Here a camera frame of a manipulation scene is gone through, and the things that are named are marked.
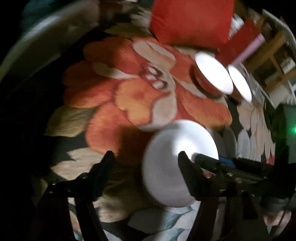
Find red bag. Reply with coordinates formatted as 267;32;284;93
149;0;234;49

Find white furniture edge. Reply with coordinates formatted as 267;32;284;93
1;1;99;79

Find red bowl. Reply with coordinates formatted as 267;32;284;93
192;52;234;96
227;64;252;103

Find pink cylindrical cup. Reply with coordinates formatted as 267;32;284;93
231;34;265;66

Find red bowl plates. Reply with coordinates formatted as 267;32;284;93
141;119;220;208

